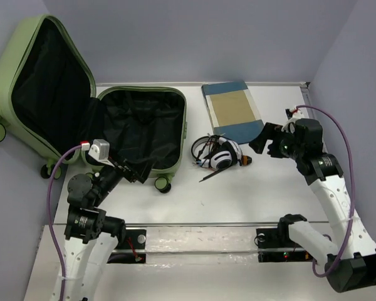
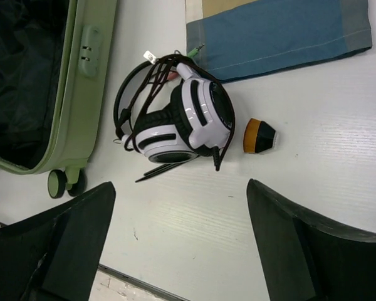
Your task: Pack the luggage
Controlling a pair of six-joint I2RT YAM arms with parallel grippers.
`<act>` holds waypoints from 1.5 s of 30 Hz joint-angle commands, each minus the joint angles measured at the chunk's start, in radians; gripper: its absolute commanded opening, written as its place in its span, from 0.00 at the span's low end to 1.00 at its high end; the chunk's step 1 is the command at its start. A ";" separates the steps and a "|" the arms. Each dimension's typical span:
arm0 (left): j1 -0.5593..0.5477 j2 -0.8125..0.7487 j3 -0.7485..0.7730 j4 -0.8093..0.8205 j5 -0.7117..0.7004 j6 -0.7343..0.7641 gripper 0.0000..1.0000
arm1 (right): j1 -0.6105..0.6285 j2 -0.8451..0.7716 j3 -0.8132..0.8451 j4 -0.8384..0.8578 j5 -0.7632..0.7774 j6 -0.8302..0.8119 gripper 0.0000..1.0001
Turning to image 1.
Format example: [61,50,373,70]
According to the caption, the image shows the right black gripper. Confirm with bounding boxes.
[248,122,303,161]

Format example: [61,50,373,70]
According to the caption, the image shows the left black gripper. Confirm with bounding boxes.
[93,145,158,204]

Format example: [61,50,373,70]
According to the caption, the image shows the blue and tan cloth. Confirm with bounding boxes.
[202,81,264,144]

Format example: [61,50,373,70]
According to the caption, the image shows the black thin stick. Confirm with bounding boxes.
[199,170,223,182]

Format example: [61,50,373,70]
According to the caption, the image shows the black and white headphones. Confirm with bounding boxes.
[191,135,244,171]

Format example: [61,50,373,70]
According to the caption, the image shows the green hard-shell suitcase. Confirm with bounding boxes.
[0,14,187,193]

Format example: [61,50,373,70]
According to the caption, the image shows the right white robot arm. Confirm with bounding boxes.
[249,119,376,293]

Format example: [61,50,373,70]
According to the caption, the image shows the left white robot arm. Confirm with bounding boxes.
[51,159,153,300]

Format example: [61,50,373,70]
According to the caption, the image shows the small orange black object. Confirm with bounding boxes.
[240,155,253,166]

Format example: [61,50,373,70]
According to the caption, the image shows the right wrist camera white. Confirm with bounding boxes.
[282,107,305,133]

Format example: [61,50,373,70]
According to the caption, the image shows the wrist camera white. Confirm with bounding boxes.
[282,107,305,133]
[80,139,112,166]

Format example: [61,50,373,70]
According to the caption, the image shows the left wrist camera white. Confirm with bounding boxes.
[80,139,112,166]

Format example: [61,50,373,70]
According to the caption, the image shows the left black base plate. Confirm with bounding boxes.
[108,228,147,264]

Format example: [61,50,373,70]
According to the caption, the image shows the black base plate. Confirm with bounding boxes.
[108,228,147,264]
[254,228,313,263]

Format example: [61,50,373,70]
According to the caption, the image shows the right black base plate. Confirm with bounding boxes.
[254,228,313,263]

